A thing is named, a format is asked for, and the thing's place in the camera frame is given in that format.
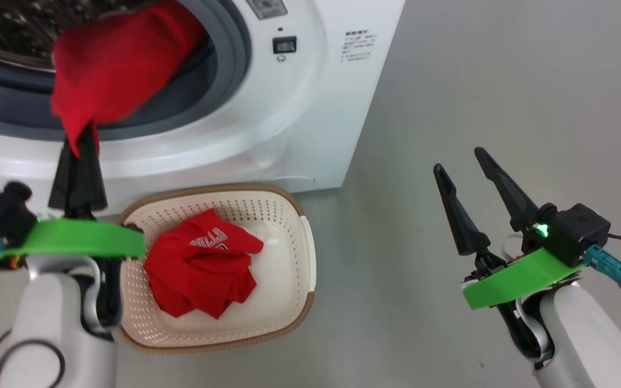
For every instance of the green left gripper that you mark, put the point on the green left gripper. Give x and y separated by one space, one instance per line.
78 237

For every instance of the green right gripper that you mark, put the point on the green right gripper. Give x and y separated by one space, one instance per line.
521 277

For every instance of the red shorts white lining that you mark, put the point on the red shorts white lining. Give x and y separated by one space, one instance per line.
116 64

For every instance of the red jersey white lettering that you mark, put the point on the red jersey white lettering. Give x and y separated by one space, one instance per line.
197 275

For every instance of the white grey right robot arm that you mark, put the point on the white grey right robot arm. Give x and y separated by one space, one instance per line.
585 334

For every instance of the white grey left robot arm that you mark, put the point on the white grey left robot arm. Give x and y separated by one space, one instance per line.
57 323

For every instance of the white front-load washing machine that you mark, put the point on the white front-load washing machine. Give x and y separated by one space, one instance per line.
289 124

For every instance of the cream perforated basket brown rim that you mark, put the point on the cream perforated basket brown rim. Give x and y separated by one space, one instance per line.
283 269

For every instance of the grey rating label sticker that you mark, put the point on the grey rating label sticker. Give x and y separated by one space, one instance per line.
267 7

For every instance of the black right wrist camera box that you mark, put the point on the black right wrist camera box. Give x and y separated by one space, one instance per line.
577 231

